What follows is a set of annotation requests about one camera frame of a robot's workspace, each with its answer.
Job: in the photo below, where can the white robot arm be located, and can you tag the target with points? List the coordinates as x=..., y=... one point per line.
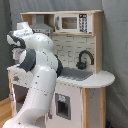
x=37, y=65

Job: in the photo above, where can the wooden toy kitchen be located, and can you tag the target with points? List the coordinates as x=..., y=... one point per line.
x=87, y=97

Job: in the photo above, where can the black toy faucet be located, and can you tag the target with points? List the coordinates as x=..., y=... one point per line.
x=82, y=63

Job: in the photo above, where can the grey toy sink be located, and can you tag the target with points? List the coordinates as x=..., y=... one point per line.
x=75, y=74

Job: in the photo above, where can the toy microwave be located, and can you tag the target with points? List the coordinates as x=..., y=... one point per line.
x=73, y=23

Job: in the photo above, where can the grey range hood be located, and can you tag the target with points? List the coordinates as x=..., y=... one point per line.
x=41, y=23

